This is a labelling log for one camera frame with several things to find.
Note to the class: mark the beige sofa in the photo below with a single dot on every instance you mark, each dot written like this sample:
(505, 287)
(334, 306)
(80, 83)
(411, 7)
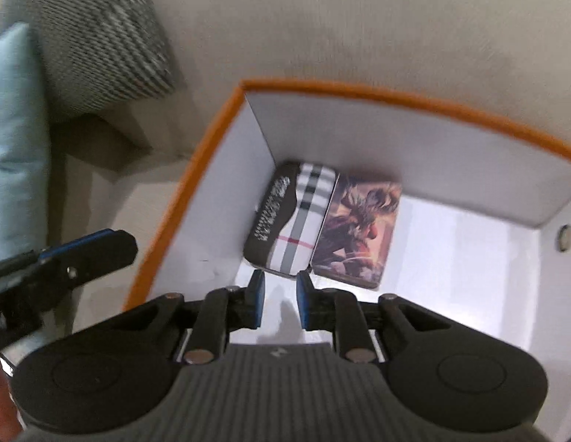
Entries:
(359, 27)

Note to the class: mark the light blue cushion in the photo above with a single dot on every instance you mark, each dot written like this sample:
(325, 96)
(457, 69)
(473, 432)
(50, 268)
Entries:
(14, 147)

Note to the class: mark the plaid tin box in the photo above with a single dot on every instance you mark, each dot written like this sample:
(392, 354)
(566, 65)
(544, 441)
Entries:
(292, 221)

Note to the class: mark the grey striped cushion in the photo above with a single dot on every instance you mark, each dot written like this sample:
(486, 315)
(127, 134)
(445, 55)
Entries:
(96, 32)

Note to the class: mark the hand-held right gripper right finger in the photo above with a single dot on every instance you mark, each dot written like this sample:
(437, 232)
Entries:
(305, 306)

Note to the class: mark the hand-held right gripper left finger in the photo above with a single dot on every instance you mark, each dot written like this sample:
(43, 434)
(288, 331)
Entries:
(257, 301)

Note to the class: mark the orange cardboard box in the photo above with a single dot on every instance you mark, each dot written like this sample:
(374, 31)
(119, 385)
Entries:
(474, 184)

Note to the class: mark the illustrated tin box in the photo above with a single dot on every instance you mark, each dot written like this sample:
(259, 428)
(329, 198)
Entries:
(356, 235)

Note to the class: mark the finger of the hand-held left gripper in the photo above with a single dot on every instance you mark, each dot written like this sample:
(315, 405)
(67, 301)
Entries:
(89, 251)

